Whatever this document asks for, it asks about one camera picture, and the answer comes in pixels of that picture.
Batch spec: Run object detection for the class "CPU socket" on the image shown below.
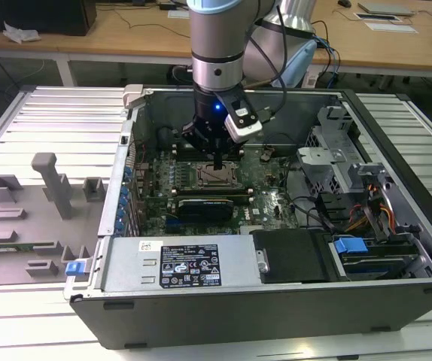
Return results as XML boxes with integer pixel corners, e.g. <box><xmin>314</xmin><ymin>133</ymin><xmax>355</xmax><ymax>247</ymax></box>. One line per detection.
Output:
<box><xmin>194</xmin><ymin>160</ymin><xmax>245</xmax><ymax>190</ymax></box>

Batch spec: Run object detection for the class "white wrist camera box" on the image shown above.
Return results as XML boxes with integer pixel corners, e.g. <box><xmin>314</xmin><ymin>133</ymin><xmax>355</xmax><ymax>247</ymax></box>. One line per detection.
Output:
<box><xmin>219</xmin><ymin>89</ymin><xmax>265</xmax><ymax>144</ymax></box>

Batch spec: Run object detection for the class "wooden desk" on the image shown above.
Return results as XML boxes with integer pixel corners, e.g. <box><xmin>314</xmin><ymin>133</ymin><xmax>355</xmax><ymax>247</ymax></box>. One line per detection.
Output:
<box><xmin>0</xmin><ymin>0</ymin><xmax>432</xmax><ymax>87</ymax></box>

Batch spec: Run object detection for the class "crumpled white paper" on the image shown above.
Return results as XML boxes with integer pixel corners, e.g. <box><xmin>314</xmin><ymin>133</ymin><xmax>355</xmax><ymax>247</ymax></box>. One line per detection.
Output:
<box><xmin>3</xmin><ymin>20</ymin><xmax>42</xmax><ymax>44</ymax></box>

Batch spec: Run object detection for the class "black computer box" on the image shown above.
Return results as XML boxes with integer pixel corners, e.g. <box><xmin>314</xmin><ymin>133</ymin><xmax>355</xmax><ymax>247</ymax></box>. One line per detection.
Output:
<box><xmin>0</xmin><ymin>0</ymin><xmax>97</xmax><ymax>37</ymax></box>

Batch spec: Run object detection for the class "silver metal latch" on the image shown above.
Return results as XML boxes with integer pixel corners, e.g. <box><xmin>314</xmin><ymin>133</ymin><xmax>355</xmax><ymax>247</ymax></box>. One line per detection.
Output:
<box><xmin>255</xmin><ymin>247</ymin><xmax>270</xmax><ymax>274</ymax></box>

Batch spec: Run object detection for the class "pale blue teach pendant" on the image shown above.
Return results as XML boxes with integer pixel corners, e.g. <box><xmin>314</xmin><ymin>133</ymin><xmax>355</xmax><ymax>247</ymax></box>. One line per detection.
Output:
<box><xmin>270</xmin><ymin>39</ymin><xmax>318</xmax><ymax>88</ymax></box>

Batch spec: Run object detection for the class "grey case handle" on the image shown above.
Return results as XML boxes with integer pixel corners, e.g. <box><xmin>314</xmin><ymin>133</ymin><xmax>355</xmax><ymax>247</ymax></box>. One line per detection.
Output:
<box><xmin>123</xmin><ymin>84</ymin><xmax>153</xmax><ymax>110</ymax></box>

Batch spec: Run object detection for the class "silver disk bay frame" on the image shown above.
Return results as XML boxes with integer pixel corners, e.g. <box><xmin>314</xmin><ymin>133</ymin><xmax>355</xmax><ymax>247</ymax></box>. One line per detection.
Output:
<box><xmin>347</xmin><ymin>161</ymin><xmax>432</xmax><ymax>280</ymax></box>

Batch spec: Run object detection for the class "grey parts rack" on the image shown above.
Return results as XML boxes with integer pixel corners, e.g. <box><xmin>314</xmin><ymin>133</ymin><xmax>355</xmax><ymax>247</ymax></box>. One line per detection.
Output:
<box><xmin>0</xmin><ymin>152</ymin><xmax>108</xmax><ymax>287</ymax></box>

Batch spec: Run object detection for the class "black wire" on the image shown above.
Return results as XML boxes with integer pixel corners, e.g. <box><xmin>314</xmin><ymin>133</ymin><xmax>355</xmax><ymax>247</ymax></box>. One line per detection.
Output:
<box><xmin>284</xmin><ymin>156</ymin><xmax>337</xmax><ymax>231</ymax></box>

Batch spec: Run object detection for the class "black graphics card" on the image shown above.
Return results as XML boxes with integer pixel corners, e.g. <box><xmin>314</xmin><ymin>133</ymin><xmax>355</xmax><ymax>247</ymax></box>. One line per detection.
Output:
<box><xmin>178</xmin><ymin>198</ymin><xmax>236</xmax><ymax>223</ymax></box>

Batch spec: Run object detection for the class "thin dark desk cable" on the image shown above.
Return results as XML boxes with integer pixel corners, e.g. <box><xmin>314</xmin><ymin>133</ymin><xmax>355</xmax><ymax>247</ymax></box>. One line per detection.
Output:
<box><xmin>106</xmin><ymin>8</ymin><xmax>189</xmax><ymax>38</ymax></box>

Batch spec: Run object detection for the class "green RAM stick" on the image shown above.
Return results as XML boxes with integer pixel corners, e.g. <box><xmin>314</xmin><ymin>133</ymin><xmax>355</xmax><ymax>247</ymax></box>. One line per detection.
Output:
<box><xmin>0</xmin><ymin>244</ymin><xmax>36</xmax><ymax>254</ymax></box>

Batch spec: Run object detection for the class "orange wire bundle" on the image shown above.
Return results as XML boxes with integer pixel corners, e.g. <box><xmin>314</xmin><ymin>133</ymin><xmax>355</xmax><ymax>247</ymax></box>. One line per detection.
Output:
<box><xmin>366</xmin><ymin>183</ymin><xmax>396</xmax><ymax>231</ymax></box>

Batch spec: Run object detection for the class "metal socket cover frame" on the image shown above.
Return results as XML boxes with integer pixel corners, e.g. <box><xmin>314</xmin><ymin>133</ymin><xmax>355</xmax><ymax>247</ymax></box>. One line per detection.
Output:
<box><xmin>196</xmin><ymin>162</ymin><xmax>242</xmax><ymax>187</ymax></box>

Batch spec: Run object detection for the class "silver metal drive cage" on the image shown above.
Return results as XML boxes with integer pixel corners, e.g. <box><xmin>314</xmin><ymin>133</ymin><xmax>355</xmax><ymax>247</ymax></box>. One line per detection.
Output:
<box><xmin>297</xmin><ymin>105</ymin><xmax>360</xmax><ymax>193</ymax></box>

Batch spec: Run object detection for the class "black round fan housing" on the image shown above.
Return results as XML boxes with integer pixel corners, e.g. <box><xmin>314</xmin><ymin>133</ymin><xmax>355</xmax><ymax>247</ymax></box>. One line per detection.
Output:
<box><xmin>157</xmin><ymin>126</ymin><xmax>181</xmax><ymax>148</ymax></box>

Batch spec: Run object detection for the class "black PC case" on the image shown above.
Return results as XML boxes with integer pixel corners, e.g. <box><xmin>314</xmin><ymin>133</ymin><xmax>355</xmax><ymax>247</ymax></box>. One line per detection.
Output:
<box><xmin>63</xmin><ymin>84</ymin><xmax>432</xmax><ymax>350</ymax></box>

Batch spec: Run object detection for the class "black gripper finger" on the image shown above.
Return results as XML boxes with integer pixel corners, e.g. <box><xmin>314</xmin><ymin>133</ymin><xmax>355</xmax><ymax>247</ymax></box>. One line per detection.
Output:
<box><xmin>180</xmin><ymin>121</ymin><xmax>221</xmax><ymax>171</ymax></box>
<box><xmin>218</xmin><ymin>131</ymin><xmax>239</xmax><ymax>171</ymax></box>

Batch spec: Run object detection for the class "black plastic shroud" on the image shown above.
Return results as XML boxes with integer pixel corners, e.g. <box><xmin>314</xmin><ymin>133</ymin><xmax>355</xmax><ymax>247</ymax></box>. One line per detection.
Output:
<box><xmin>251</xmin><ymin>229</ymin><xmax>328</xmax><ymax>285</ymax></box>

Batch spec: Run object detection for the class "hard disk in blue carrier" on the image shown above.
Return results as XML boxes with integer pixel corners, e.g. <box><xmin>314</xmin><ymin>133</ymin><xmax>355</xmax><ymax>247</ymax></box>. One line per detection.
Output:
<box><xmin>332</xmin><ymin>235</ymin><xmax>422</xmax><ymax>282</ymax></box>

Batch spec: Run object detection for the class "white sheet with dark strip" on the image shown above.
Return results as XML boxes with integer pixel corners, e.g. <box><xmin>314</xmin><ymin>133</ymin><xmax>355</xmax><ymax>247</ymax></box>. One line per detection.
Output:
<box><xmin>354</xmin><ymin>12</ymin><xmax>403</xmax><ymax>23</ymax></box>

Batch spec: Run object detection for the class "green motherboard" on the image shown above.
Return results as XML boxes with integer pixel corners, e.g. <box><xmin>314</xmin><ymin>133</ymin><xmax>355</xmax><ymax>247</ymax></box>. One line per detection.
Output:
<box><xmin>136</xmin><ymin>145</ymin><xmax>304</xmax><ymax>236</ymax></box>

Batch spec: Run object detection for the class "grey closed laptop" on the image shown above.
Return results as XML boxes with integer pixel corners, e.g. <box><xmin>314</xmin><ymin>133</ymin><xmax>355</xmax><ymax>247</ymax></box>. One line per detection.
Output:
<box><xmin>357</xmin><ymin>2</ymin><xmax>415</xmax><ymax>17</ymax></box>

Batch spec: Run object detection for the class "black camera cable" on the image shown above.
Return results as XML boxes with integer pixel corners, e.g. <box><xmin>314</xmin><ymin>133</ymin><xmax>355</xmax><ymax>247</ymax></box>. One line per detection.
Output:
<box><xmin>255</xmin><ymin>3</ymin><xmax>289</xmax><ymax>122</ymax></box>

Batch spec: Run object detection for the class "blue case latch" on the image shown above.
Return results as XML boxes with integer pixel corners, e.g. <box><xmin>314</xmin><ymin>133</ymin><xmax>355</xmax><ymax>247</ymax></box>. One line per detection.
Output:
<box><xmin>66</xmin><ymin>259</ymin><xmax>93</xmax><ymax>279</ymax></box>

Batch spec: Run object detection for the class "grey power supply unit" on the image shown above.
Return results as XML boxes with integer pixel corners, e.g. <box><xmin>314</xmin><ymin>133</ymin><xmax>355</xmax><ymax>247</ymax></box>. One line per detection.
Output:
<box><xmin>101</xmin><ymin>235</ymin><xmax>262</xmax><ymax>293</ymax></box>

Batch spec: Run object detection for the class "red wire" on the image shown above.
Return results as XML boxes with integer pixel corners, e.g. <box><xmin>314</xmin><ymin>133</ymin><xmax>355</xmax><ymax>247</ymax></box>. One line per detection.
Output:
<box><xmin>349</xmin><ymin>205</ymin><xmax>367</xmax><ymax>223</ymax></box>

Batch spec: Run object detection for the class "blue cable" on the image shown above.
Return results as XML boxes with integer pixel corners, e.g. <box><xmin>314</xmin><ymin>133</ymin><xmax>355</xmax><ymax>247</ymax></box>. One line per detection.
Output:
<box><xmin>315</xmin><ymin>35</ymin><xmax>342</xmax><ymax>78</ymax></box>

